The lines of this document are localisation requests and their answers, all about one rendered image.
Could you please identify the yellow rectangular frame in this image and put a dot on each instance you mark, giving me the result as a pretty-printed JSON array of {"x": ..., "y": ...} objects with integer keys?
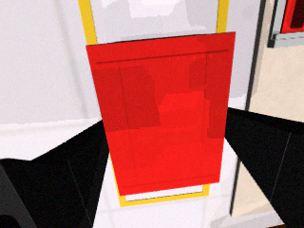
[{"x": 90, "y": 36}]

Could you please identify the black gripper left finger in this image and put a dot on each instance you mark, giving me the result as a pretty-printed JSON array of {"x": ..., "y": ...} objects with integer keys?
[{"x": 59, "y": 189}]

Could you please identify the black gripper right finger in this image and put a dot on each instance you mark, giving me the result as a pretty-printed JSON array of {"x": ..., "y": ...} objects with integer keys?
[{"x": 272, "y": 150}]

